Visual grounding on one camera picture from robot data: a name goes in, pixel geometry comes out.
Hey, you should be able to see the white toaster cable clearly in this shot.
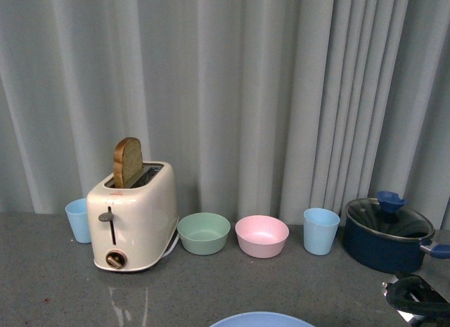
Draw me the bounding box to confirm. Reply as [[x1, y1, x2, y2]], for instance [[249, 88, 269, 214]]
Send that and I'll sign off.
[[160, 231, 181, 258]]

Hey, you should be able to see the green bowl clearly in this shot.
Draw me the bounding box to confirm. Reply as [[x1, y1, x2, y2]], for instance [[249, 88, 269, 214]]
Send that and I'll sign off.
[[177, 212, 231, 256]]

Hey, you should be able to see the grey curtain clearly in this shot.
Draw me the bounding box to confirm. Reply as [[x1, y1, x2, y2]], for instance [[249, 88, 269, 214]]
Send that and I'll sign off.
[[1, 0, 449, 229]]

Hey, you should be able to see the light blue cup behind toaster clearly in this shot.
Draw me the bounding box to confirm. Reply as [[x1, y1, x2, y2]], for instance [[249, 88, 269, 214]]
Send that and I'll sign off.
[[65, 198, 91, 243]]

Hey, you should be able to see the pink bowl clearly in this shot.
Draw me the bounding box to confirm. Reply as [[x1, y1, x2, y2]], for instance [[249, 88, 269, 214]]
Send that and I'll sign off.
[[235, 215, 290, 259]]

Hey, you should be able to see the glass pot lid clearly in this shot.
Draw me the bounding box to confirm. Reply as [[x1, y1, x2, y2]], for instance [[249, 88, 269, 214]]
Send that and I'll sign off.
[[345, 191, 435, 241]]

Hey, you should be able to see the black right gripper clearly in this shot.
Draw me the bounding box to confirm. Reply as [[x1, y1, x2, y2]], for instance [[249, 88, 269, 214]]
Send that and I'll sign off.
[[382, 272, 449, 326]]

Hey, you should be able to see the cream white toaster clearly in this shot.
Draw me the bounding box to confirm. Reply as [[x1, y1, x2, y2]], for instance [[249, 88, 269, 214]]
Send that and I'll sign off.
[[86, 162, 179, 272]]

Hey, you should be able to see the light blue plate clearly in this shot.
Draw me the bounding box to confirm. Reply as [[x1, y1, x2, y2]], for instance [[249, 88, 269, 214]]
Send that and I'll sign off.
[[212, 312, 313, 327]]

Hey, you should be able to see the brown bread slice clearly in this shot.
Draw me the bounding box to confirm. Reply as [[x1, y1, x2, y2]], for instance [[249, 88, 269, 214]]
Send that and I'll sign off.
[[113, 137, 143, 188]]

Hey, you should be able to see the dark blue saucepan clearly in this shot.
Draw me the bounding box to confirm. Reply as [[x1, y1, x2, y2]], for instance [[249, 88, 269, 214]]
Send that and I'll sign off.
[[344, 219, 449, 274]]

